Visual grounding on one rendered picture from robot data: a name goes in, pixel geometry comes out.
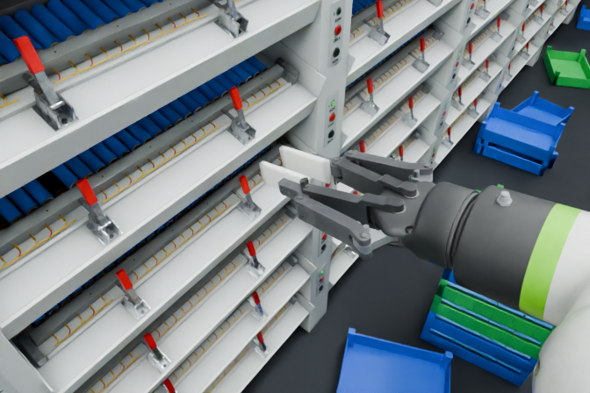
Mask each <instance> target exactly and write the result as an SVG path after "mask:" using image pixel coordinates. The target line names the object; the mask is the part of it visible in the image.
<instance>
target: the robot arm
mask: <svg viewBox="0 0 590 393"><path fill-rule="evenodd" d="M279 150H280V154H281V159H282V162H283V168H281V167H279V166H277V165H274V164H271V163H268V162H266V161H262V162H260V163H259V165H260V169H261V172H262V176H263V182H264V184H267V185H269V186H271V187H273V188H276V189H279V191H280V193H281V194H282V195H284V196H286V197H289V198H292V199H294V200H295V204H296V208H297V213H298V216H299V219H301V220H303V221H304V222H306V223H308V224H309V225H312V226H313V227H315V228H317V229H319V230H321V231H323V232H324V233H326V234H328V235H330V236H332V237H334V238H335V239H338V240H339V241H341V242H343V243H345V244H346V245H348V246H350V247H352V248H353V249H354V251H355V252H356V253H357V254H358V256H359V257H360V258H361V259H363V260H369V259H370V258H371V257H372V250H374V249H376V248H378V247H381V246H382V245H384V244H387V245H389V246H392V247H406V248H408V249H409V250H411V251H412V252H413V253H414V254H415V255H416V256H417V257H418V258H420V259H422V260H424V261H428V262H430V263H432V264H435V265H436V266H439V267H441V268H445V269H447V270H450V271H451V270H453V275H454V278H455V281H456V283H457V284H458V285H460V286H462V287H465V288H467V289H470V290H472V291H474V292H477V293H479V294H481V295H483V296H485V297H489V298H491V299H493V300H495V301H497V302H500V303H502V304H505V305H507V306H510V307H512V308H514V309H517V310H518V311H522V312H524V313H527V314H529V315H530V316H533V317H535V318H539V319H541V320H543V321H545V322H547V323H549V324H552V325H554V326H556V328H555V329H554V331H553V332H552V333H551V334H550V336H549V337H548V338H547V340H546V341H545V342H544V343H543V346H542V348H541V350H540V352H539V359H538V362H537V364H536V365H535V369H534V373H533V380H532V393H590V212H589V211H583V210H580V209H576V208H572V207H570V206H566V205H563V204H558V203H554V202H552V201H548V200H544V199H542V198H538V197H535V196H529V195H526V194H522V193H520V192H516V191H513V190H510V189H504V188H501V187H498V186H494V185H491V186H488V187H487V188H485V189H483V190H482V191H481V192H480V193H479V192H478V191H477V190H474V189H468V188H466V187H462V186H459V185H456V184H453V183H450V182H439V183H437V184H436V185H435V184H434V183H433V165H432V164H431V163H426V162H406V161H399V160H394V159H391V158H386V157H382V156H378V155H374V154H367V153H362V152H357V151H353V150H348V151H347V152H345V156H343V157H341V158H340V157H334V158H329V157H327V156H323V155H320V154H308V153H305V152H302V151H299V150H296V149H293V148H290V147H287V146H281V147H280V148H279ZM357 161H359V165H357V164H356V162H357ZM332 176H333V177H334V184H335V185H336V184H338V183H339V182H340V183H343V184H345V185H347V186H349V187H350V188H352V189H355V190H357V191H359V192H361V193H363V196H360V195H357V194H353V193H348V192H345V191H341V190H338V189H330V188H327V187H322V186H319V185H315V184H311V181H310V177H311V178H313V179H316V180H319V181H322V182H326V183H331V182H332ZM357 221H358V222H357ZM359 222H360V223H361V224H362V225H361V224H360V223H359ZM371 229H375V230H376V231H373V230H371Z"/></svg>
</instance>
